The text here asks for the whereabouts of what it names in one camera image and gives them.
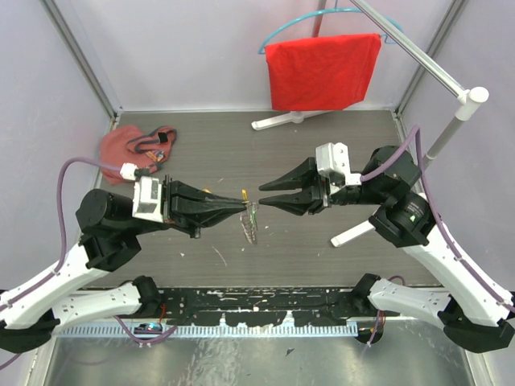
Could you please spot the teal clothes hanger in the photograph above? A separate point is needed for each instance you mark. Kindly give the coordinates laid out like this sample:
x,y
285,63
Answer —
x,y
322,24

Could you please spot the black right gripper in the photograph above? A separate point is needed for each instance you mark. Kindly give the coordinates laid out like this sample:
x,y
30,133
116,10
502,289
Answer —
x,y
303,175

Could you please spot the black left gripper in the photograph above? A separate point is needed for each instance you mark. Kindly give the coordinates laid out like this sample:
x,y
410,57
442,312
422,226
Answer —
x,y
191,209

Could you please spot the aluminium frame post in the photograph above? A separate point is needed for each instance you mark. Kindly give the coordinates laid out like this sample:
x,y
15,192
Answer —
x,y
73,45

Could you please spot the large keyring with yellow grip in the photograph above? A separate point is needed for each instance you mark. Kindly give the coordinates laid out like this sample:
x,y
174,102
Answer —
x,y
250,231

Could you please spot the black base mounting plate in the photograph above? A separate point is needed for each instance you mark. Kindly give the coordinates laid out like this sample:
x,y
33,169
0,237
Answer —
x,y
262,306

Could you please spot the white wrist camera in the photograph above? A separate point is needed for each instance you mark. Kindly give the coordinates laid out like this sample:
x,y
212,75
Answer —
x,y
148,193
333,163

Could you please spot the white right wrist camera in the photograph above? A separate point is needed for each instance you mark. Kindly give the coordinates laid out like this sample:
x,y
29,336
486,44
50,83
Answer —
x,y
333,163

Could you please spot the white garment rack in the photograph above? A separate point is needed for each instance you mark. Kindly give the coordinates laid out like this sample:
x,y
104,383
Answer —
x,y
470,100

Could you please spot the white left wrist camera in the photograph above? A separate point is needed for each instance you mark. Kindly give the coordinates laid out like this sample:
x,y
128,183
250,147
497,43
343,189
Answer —
x,y
148,193

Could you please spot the slotted grey cable duct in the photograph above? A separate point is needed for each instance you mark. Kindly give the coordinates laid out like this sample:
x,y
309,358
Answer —
x,y
114,330

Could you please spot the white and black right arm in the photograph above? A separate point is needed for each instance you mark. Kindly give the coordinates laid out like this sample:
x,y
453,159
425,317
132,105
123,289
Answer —
x,y
475,313

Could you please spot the crumpled dusty red garment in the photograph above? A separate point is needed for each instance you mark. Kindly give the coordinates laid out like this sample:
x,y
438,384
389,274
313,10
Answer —
x,y
128,144

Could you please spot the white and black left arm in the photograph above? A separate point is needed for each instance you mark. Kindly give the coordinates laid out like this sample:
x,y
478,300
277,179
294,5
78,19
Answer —
x,y
110,225

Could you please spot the red cloth on hanger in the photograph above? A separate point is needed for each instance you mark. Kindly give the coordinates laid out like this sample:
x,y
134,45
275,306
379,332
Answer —
x,y
325,73

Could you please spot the key with green tag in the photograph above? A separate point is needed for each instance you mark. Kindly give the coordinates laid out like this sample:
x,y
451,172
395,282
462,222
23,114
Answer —
x,y
253,213

